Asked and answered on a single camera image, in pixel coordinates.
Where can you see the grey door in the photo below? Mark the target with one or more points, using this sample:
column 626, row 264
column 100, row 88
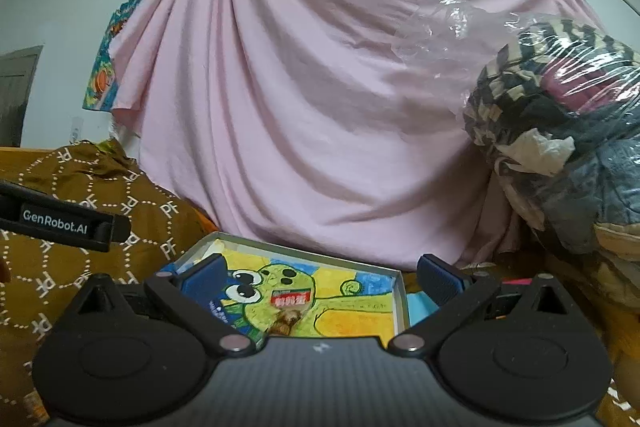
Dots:
column 17, row 102

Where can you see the grey metal tray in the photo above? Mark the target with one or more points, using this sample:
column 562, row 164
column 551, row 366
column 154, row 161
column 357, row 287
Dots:
column 403, row 302

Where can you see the brown patterned blanket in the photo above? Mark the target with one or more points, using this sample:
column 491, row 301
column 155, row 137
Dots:
column 60, row 177

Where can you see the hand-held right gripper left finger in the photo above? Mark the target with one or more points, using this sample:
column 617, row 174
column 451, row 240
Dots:
column 202, row 282

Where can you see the clear plastic bag of clothes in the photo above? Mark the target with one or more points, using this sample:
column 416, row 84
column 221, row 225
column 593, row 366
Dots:
column 550, row 107

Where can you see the red label snack packet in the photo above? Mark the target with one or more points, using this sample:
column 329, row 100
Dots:
column 290, row 301

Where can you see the colourful wall poster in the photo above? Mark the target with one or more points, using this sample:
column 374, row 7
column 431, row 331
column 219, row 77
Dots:
column 100, row 77

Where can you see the pink cloth curtain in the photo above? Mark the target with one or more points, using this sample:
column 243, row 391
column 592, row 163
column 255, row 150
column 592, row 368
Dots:
column 300, row 107

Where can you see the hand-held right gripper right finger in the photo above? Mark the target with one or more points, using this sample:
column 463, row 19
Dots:
column 440, row 282

